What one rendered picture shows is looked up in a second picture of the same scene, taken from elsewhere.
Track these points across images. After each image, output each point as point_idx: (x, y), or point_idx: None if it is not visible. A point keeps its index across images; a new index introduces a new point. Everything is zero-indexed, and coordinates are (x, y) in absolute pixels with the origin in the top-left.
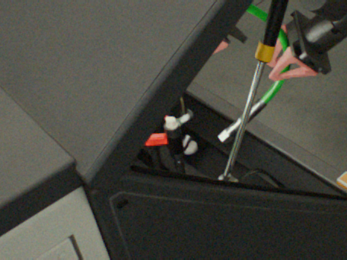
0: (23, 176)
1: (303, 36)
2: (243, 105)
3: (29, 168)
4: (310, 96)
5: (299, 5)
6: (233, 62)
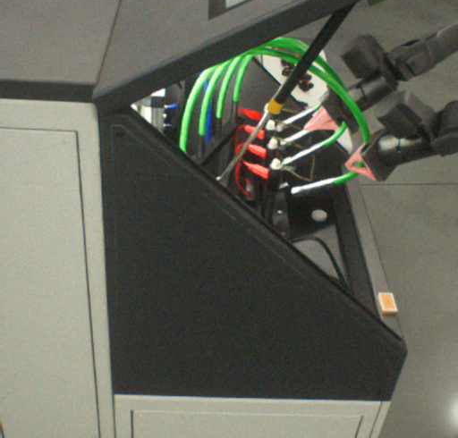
0: (62, 75)
1: (376, 142)
2: (457, 254)
3: (69, 74)
4: None
5: None
6: None
